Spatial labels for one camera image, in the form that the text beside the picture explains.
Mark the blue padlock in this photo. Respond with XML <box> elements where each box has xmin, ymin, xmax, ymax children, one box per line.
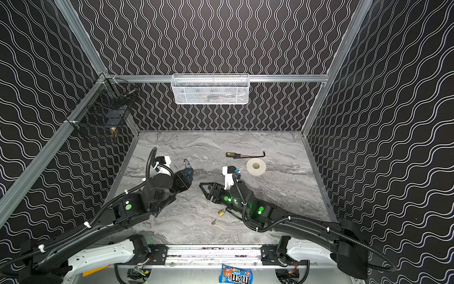
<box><xmin>183</xmin><ymin>159</ymin><xmax>194</xmax><ymax>178</ymax></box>

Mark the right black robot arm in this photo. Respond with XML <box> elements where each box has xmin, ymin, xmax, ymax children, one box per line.
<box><xmin>199</xmin><ymin>180</ymin><xmax>397</xmax><ymax>280</ymax></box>

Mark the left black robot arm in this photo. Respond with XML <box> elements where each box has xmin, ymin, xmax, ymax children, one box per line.
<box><xmin>1</xmin><ymin>148</ymin><xmax>194</xmax><ymax>284</ymax></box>

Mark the brass padlock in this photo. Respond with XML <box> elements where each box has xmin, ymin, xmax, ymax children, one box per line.
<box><xmin>218</xmin><ymin>209</ymin><xmax>227</xmax><ymax>217</ymax></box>

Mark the black yellow pry tool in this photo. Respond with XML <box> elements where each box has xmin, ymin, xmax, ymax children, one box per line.
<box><xmin>226</xmin><ymin>152</ymin><xmax>266</xmax><ymax>159</ymax></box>

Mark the white tape roll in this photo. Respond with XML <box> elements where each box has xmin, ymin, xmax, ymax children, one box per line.
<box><xmin>246</xmin><ymin>158</ymin><xmax>267</xmax><ymax>176</ymax></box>

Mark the m&m candy bag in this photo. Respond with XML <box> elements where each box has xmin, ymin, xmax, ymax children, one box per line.
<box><xmin>219</xmin><ymin>264</ymin><xmax>253</xmax><ymax>284</ymax></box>

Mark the brass item in basket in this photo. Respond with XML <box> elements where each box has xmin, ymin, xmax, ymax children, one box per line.
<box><xmin>109</xmin><ymin>127</ymin><xmax>118</xmax><ymax>139</ymax></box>

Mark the white mesh basket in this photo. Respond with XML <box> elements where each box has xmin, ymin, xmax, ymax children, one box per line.
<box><xmin>171</xmin><ymin>73</ymin><xmax>251</xmax><ymax>105</ymax></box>

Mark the yellow block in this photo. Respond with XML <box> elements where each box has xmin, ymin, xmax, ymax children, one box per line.
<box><xmin>82</xmin><ymin>265</ymin><xmax>109</xmax><ymax>277</ymax></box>

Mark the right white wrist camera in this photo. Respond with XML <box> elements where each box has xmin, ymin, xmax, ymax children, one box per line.
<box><xmin>222</xmin><ymin>166</ymin><xmax>241</xmax><ymax>190</ymax></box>

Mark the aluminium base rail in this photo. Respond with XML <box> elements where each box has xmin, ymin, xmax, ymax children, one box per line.
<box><xmin>116</xmin><ymin>243</ymin><xmax>359</xmax><ymax>269</ymax></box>

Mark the black wire basket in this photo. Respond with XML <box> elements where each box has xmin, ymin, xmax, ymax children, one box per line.
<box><xmin>71</xmin><ymin>78</ymin><xmax>140</xmax><ymax>145</ymax></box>

